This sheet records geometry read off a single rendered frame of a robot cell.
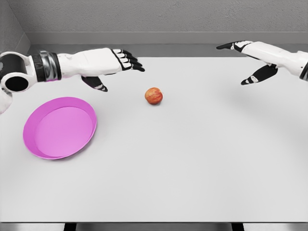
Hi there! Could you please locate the pink round plate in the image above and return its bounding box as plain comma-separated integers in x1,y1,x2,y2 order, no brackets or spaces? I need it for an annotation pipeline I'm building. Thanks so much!
23,96,97,160

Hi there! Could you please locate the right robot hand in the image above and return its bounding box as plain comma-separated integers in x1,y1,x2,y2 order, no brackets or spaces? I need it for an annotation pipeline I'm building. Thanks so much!
216,40,287,86

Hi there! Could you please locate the red apple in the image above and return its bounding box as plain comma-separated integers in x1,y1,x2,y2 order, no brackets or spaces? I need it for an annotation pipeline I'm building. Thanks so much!
144,87,164,105

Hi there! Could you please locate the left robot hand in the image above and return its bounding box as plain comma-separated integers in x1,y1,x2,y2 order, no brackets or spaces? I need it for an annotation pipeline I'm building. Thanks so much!
80,48,146,93

